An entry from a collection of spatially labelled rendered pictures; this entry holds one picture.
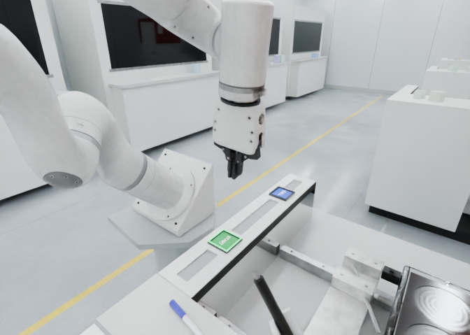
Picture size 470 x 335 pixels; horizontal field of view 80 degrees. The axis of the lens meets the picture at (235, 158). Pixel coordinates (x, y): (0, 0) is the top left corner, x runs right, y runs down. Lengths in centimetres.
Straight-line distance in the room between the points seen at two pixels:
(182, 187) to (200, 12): 54
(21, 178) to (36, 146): 254
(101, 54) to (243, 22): 312
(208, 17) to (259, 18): 12
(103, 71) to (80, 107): 284
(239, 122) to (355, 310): 44
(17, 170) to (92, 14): 169
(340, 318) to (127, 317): 39
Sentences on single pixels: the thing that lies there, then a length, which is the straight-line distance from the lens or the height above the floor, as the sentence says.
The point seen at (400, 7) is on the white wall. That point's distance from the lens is 850.
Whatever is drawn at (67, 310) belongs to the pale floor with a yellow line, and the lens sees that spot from 198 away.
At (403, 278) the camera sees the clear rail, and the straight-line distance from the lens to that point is 75.
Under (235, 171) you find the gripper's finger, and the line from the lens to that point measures 59.
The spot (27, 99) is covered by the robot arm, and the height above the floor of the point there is 128.
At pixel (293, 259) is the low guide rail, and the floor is 84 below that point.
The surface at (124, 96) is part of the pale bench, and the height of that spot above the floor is 77.
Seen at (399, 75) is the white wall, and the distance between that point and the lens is 848.
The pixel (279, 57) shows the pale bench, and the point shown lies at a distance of 602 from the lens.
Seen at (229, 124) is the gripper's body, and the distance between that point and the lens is 54.
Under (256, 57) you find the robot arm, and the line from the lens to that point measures 48.
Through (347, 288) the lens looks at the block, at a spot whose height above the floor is 89.
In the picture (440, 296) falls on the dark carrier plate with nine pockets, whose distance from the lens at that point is 76.
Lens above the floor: 138
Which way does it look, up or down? 23 degrees down
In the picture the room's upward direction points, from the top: straight up
